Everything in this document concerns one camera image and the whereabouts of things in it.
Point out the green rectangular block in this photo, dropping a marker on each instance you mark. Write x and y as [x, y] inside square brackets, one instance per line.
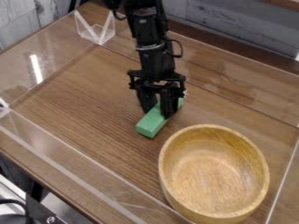
[150, 123]

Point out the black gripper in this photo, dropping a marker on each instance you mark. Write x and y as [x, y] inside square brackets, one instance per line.
[156, 78]

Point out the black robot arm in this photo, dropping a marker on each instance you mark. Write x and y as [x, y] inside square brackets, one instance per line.
[146, 23]

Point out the brown wooden bowl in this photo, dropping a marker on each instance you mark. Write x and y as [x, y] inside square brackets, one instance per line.
[213, 174]

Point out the clear acrylic tray wall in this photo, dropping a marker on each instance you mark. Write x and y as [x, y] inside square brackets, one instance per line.
[66, 122]

